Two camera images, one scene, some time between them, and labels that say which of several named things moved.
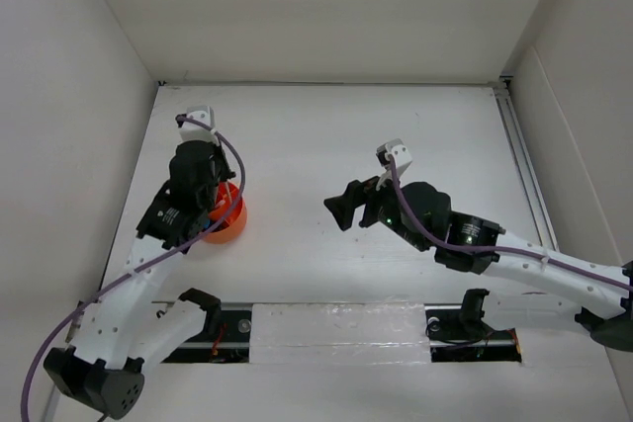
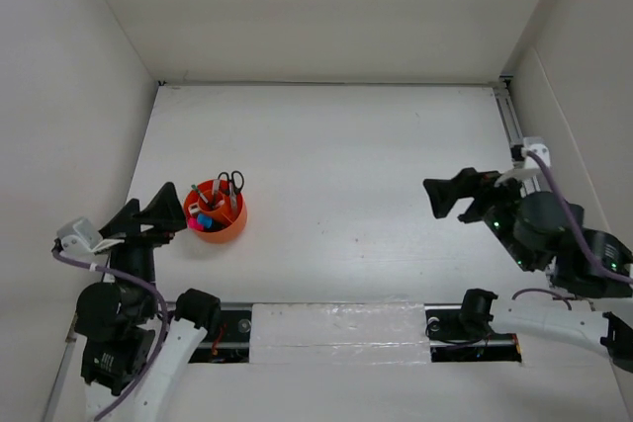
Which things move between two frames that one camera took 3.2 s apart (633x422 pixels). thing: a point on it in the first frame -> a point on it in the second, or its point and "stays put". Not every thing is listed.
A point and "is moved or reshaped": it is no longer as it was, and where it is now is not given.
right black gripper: x=343 y=206 -> x=442 y=192
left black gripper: x=226 y=173 -> x=164 y=210
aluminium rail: x=526 y=163 stays put
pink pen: x=223 y=201 is moved or reshaped
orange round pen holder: x=226 y=195 stays put
